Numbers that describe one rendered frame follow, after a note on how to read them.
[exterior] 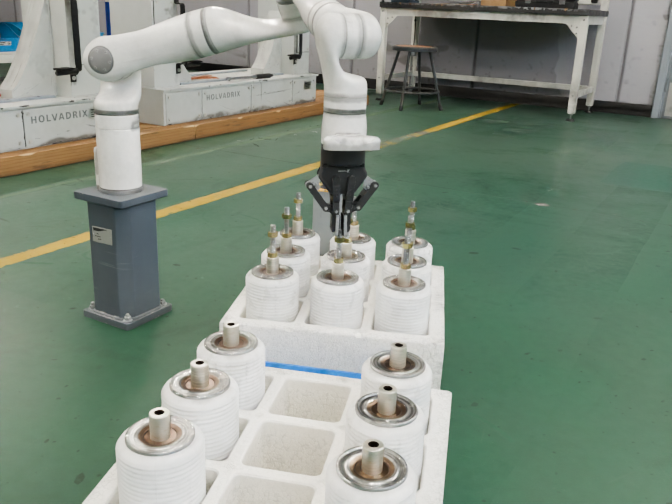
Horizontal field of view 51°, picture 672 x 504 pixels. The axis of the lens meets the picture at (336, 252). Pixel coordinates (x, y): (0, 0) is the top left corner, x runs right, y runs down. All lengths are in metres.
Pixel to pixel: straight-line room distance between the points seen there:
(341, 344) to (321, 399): 0.17
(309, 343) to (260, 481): 0.40
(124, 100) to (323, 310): 0.65
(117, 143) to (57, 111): 1.82
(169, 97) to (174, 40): 2.38
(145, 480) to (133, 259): 0.89
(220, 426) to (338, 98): 0.54
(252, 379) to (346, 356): 0.27
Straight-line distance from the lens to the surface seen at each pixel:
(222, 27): 1.47
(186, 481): 0.82
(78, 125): 3.48
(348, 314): 1.24
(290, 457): 1.00
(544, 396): 1.48
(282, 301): 1.25
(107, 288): 1.68
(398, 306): 1.22
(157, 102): 3.89
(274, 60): 4.89
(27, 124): 3.32
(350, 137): 1.13
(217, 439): 0.92
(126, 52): 1.54
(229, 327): 1.00
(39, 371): 1.54
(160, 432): 0.82
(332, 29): 1.14
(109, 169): 1.61
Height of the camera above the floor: 0.71
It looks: 19 degrees down
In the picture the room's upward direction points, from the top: 2 degrees clockwise
